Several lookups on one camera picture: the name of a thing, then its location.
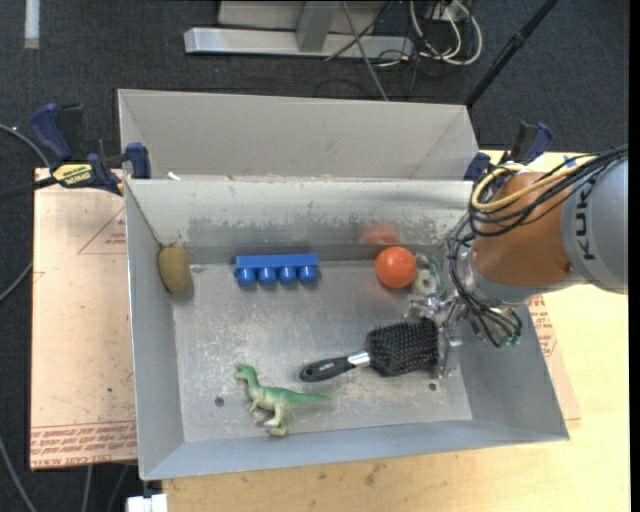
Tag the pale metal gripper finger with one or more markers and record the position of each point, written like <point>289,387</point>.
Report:
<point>425,306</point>
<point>448,357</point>

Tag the white and green tape roll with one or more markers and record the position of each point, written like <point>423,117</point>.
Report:
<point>424,284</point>

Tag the black hairbrush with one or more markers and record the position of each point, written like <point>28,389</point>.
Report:
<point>400,347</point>

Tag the orange ball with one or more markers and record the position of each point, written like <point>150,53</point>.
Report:
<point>395,267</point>

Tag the grey metal bin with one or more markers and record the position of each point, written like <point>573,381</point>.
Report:
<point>310,325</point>

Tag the blue four-peg block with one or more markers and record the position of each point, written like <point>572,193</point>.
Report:
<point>275,261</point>

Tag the green toy dinosaur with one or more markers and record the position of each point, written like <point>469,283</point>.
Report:
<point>272,397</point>

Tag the brown potato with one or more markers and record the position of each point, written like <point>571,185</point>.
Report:
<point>175,270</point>

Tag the brown cardboard board red print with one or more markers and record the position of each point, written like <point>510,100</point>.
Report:
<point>75,325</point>

